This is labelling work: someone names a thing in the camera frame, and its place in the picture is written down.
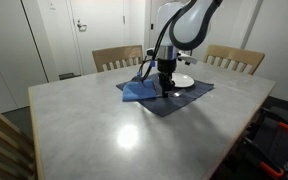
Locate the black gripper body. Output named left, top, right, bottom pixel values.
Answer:
left=158, top=59, right=177, bottom=88

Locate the silver metal fork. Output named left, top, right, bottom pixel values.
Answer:
left=156, top=89, right=186, bottom=98

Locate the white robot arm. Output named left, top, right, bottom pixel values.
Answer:
left=152, top=0, right=223, bottom=97

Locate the white round plate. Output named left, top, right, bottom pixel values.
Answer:
left=172, top=73, right=194, bottom=88

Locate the dark blue placemat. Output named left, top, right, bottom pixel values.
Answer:
left=117, top=73, right=214, bottom=117

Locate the blue folded cloth napkin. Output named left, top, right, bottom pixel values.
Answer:
left=122, top=79, right=157, bottom=101

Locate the wooden chair near stove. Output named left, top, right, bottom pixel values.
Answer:
left=203, top=45, right=265, bottom=75

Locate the wooden chair near door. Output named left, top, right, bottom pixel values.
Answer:
left=92, top=45, right=143, bottom=72

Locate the black orange clamp far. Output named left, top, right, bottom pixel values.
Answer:
left=261, top=109, right=288, bottom=130

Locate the black orange clamp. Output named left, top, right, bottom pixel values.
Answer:
left=242, top=138, right=284, bottom=179
left=261, top=109, right=288, bottom=130

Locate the black orange clamp near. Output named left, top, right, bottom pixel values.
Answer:
left=242, top=138, right=284, bottom=179

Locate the wooden chair foreground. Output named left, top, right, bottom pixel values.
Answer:
left=0, top=113, right=38, bottom=180

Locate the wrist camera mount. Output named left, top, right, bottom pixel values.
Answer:
left=177, top=51, right=197, bottom=64

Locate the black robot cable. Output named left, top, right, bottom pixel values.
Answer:
left=136, top=19, right=175, bottom=83

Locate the silver door handle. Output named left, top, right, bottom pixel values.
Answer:
left=77, top=20, right=87, bottom=32

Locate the white light switch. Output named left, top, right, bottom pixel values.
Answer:
left=48, top=0, right=56, bottom=10

